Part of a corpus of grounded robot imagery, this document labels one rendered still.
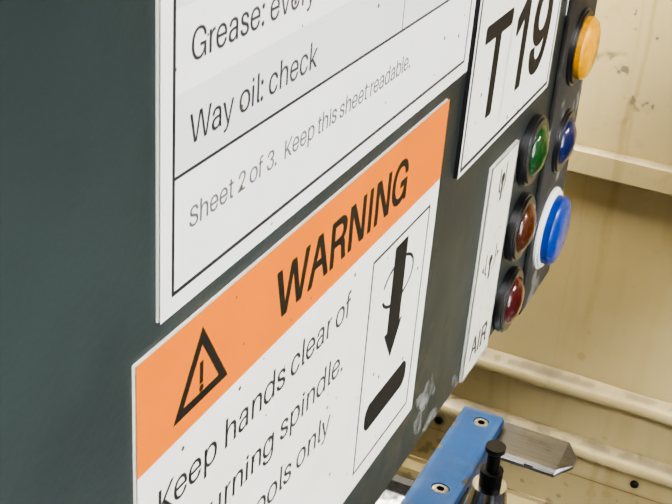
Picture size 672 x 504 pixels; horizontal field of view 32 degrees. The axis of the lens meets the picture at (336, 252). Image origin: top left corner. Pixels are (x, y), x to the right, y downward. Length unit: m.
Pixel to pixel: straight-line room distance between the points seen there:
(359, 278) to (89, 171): 0.13
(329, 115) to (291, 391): 0.07
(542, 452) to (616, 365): 0.33
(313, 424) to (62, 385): 0.12
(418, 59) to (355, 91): 0.04
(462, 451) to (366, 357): 0.71
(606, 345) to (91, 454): 1.18
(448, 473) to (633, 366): 0.42
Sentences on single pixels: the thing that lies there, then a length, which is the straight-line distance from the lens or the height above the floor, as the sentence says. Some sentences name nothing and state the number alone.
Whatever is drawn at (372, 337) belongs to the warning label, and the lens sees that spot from 0.32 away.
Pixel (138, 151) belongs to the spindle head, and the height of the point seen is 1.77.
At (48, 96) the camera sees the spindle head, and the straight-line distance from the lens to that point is 0.16.
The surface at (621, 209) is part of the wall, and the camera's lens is 1.28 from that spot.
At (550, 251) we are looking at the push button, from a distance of 0.49.
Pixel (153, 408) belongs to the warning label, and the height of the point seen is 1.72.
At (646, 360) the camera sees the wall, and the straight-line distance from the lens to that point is 1.35.
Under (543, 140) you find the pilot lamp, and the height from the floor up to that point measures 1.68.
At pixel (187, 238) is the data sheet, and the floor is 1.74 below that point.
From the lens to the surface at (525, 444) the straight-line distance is 1.06.
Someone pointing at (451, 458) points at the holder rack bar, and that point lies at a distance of 1.01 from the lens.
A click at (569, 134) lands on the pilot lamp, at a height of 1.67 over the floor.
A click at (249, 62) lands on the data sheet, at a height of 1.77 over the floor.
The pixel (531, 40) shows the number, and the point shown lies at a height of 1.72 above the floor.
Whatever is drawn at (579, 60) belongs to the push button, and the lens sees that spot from 0.46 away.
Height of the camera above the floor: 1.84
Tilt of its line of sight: 28 degrees down
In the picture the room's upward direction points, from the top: 5 degrees clockwise
